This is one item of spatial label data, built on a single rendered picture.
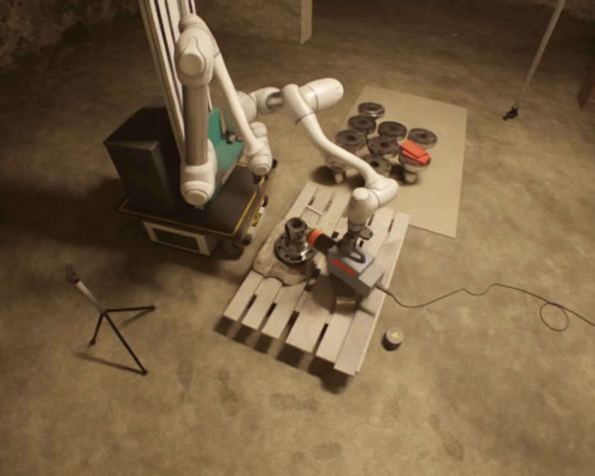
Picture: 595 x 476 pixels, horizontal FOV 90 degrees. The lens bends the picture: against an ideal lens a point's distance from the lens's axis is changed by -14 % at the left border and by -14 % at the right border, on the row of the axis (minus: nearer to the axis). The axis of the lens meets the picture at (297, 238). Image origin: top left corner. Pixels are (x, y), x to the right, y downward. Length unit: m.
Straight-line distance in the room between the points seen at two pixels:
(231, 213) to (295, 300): 0.68
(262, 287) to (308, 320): 0.35
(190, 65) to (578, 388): 2.56
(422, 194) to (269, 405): 1.97
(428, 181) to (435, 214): 0.39
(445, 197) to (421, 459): 1.93
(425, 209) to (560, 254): 1.10
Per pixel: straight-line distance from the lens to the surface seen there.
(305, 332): 1.89
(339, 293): 1.92
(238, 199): 2.27
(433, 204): 2.86
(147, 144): 2.00
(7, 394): 2.55
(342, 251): 1.81
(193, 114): 1.43
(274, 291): 2.02
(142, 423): 2.06
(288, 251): 2.11
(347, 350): 1.85
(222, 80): 1.56
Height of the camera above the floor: 1.87
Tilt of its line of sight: 50 degrees down
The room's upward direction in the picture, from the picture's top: straight up
